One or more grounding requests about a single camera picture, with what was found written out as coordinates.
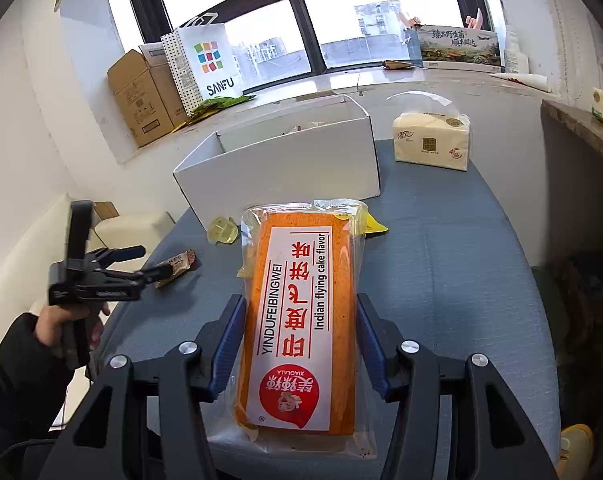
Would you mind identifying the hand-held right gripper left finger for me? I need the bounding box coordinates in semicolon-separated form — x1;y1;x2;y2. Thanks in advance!
38;294;247;480

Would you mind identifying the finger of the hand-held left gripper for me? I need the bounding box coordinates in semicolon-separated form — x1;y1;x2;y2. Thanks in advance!
98;265;175;285
84;245;147;267

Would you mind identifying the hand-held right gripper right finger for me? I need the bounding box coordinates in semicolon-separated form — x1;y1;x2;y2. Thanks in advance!
356;292;559;480

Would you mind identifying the small brown red snack packet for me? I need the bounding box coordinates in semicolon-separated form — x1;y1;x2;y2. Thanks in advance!
154;250;198;288

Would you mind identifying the orange cake packet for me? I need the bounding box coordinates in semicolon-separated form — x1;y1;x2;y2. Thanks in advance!
206;199;377;461

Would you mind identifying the white cardboard box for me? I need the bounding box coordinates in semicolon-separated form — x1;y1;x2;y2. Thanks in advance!
172;94;382;228

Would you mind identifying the person's left forearm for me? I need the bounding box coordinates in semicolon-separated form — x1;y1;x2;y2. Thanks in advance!
0;312;112;480

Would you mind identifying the person's left hand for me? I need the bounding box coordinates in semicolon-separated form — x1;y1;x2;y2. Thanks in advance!
31;306;105;356

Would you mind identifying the yellow jelly cup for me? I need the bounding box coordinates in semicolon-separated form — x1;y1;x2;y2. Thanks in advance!
207;215;239;246

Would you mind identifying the brown cardboard box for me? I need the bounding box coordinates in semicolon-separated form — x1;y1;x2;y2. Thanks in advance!
107;42;189;148

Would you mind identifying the pile of green sachets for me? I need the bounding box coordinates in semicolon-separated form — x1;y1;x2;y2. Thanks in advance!
174;94;257;126

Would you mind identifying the white dotted shopping bag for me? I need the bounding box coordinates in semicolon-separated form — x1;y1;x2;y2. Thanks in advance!
161;10;244;106

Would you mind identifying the cream tissue pack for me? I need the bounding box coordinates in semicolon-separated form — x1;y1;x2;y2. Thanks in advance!
387;92;472;173

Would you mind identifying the yellow white shoe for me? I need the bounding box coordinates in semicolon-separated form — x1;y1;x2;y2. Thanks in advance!
556;424;595;480

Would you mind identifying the white red paper sheet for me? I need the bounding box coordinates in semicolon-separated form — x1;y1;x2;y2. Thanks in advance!
490;72;552;93

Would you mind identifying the stone top side table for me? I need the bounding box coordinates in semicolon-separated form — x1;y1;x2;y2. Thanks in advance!
540;99;603;176

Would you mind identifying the printed landscape tissue box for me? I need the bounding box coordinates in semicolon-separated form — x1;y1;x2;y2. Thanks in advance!
405;25;505;73

